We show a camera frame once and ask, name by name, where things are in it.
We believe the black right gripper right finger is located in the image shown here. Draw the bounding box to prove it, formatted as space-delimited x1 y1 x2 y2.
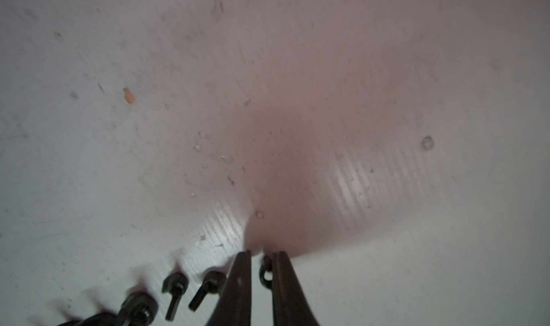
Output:
272 252 319 326

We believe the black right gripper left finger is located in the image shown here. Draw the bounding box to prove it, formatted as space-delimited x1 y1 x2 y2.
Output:
206 250 252 326

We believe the thirteenth black wing nut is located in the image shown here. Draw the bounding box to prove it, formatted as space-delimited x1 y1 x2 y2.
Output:
259 255 273 290

